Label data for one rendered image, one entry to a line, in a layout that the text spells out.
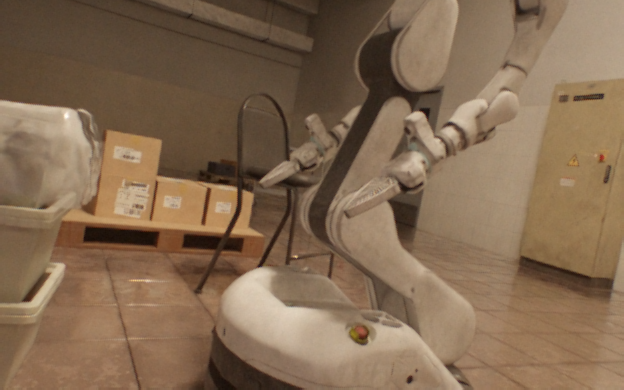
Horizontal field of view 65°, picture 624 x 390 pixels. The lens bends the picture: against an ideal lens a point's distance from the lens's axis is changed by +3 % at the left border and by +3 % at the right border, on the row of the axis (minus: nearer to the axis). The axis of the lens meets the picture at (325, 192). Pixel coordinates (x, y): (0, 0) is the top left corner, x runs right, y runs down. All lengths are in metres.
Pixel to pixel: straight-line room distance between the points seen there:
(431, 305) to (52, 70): 10.21
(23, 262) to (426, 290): 0.96
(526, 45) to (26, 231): 1.20
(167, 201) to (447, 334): 2.18
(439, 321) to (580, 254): 3.98
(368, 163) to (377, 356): 0.44
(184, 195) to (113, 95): 7.98
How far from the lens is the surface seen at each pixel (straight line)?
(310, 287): 1.36
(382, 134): 1.17
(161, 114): 11.13
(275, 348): 1.01
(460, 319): 1.37
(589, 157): 5.30
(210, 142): 11.35
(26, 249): 1.33
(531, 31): 1.22
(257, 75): 11.74
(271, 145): 2.39
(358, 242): 1.10
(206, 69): 11.40
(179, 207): 3.16
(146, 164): 3.11
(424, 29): 1.20
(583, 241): 5.22
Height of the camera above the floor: 0.67
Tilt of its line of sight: 3 degrees down
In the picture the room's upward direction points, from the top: 10 degrees clockwise
